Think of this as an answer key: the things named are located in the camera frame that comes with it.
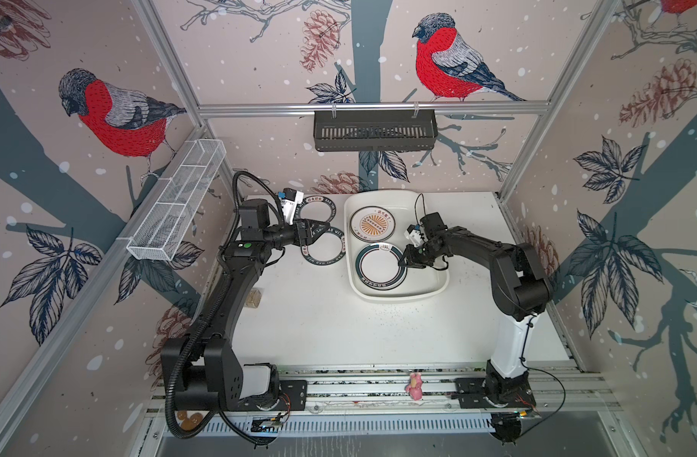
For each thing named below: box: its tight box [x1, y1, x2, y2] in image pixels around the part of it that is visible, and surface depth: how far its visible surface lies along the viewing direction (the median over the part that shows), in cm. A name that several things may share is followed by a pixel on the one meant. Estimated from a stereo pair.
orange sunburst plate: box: [349, 205, 397, 243], surface depth 112 cm
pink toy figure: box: [404, 372, 423, 401], surface depth 75 cm
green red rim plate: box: [355, 241, 409, 292], surface depth 99 cm
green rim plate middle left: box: [299, 226, 346, 266], surface depth 103 cm
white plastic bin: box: [343, 190, 449, 299], surface depth 97 cm
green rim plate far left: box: [294, 195, 338, 223], surface depth 120 cm
